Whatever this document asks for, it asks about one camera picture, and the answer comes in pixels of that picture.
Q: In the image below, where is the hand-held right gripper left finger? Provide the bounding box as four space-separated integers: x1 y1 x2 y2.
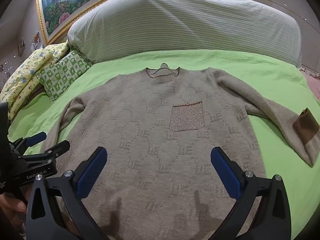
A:
26 146 108 240

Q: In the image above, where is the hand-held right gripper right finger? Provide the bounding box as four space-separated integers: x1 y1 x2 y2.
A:
210 147 293 240

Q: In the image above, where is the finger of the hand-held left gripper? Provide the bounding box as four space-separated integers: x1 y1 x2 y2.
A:
9 131 47 153
19 140 71 163

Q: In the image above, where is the person's left hand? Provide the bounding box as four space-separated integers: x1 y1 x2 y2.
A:
0 192 28 240

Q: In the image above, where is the yellow printed quilt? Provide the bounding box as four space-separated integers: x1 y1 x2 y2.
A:
0 42 70 120

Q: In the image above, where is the green checkered pillow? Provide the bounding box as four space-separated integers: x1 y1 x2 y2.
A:
35 50 93 103

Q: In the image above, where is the green bed sheet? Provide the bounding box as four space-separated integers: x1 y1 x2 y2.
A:
7 49 320 240

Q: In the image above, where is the pink cloth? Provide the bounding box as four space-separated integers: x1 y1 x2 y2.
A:
299 65 320 88

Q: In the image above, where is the gold framed floral painting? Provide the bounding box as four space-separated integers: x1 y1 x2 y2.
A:
36 0 266 46

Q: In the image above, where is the wall photo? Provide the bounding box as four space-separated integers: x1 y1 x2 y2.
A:
32 32 42 49

